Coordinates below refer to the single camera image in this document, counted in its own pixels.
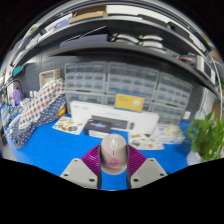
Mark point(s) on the white woven basket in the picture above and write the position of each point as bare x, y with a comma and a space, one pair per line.
48, 77

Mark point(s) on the small purple figure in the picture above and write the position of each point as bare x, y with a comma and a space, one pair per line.
16, 97

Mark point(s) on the yellow and blue box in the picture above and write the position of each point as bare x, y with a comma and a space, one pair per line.
130, 102

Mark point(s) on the white blue tissue box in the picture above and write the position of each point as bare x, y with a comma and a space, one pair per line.
170, 135

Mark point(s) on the printed picture card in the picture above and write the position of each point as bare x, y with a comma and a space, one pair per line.
68, 125
146, 141

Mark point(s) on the teal box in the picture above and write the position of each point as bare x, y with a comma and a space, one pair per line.
17, 70

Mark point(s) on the beige computer mouse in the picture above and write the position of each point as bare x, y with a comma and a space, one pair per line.
113, 155

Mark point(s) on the long white keyboard box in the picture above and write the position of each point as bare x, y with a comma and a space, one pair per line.
83, 110

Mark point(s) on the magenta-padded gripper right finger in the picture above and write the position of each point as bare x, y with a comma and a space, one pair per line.
145, 170

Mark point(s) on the green potted plant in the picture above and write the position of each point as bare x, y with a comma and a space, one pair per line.
208, 136

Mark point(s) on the large blue table mat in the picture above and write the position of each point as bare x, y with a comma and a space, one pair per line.
66, 150

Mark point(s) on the navy polka dot cloth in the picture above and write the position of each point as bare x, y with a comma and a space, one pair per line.
28, 131

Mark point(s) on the red blue plaid cloth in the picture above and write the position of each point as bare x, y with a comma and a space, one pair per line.
40, 103

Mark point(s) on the small black box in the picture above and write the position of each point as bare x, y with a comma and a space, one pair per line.
96, 128

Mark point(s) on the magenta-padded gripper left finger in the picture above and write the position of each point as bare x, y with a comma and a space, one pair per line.
81, 170

